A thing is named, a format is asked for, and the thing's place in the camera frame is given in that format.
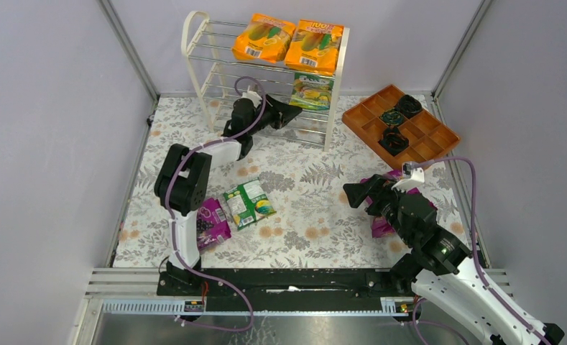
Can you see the black round object bottom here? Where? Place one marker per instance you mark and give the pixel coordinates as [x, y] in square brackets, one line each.
[393, 141]

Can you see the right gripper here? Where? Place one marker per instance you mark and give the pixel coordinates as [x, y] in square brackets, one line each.
[373, 196]

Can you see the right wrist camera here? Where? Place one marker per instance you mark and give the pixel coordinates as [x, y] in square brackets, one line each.
[412, 177]

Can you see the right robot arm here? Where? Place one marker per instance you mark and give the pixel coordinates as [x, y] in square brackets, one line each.
[442, 269]

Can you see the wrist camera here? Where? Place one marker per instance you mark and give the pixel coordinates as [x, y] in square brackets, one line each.
[254, 94]
[412, 177]

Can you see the white metal shelf rack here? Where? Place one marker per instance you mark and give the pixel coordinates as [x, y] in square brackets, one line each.
[213, 71]

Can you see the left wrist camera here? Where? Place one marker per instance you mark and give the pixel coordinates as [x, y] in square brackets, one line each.
[254, 94]

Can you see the black round object top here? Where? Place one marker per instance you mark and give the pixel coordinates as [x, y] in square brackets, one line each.
[408, 106]

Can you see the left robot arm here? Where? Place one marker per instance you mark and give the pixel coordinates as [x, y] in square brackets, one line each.
[182, 182]

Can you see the black round object middle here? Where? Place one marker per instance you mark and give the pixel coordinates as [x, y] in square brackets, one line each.
[392, 117]

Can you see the green candy bag underneath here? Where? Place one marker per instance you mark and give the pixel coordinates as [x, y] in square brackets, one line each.
[248, 203]

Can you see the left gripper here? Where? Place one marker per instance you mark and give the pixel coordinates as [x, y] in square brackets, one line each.
[270, 115]

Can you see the green Fox's candy bag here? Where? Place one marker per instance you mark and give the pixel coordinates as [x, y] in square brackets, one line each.
[311, 92]

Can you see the black round object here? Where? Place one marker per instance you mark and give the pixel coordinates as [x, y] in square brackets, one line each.
[393, 141]
[408, 106]
[392, 117]

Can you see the white floral tablecloth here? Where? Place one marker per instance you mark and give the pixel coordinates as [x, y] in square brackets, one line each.
[313, 225]

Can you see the orange mango candy bag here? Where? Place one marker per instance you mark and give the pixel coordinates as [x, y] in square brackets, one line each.
[315, 47]
[265, 38]

